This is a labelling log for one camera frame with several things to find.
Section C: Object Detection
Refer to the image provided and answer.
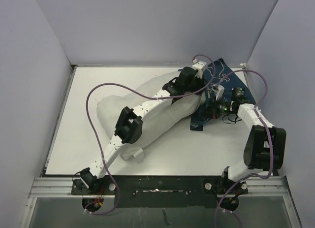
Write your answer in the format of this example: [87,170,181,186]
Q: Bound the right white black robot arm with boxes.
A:
[207,84,286,193]

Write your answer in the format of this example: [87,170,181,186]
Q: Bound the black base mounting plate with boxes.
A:
[71,175,248,208]

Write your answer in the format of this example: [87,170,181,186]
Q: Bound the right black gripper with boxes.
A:
[199,97,234,120]

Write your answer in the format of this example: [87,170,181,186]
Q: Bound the white pillow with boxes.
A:
[95,71,206,163]

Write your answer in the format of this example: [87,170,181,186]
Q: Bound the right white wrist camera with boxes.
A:
[212,84,224,100]

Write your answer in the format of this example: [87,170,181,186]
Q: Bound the dark blue embroidered pillowcase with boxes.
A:
[190,59,256,131]

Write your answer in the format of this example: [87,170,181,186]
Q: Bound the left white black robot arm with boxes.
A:
[79,64,205,194]

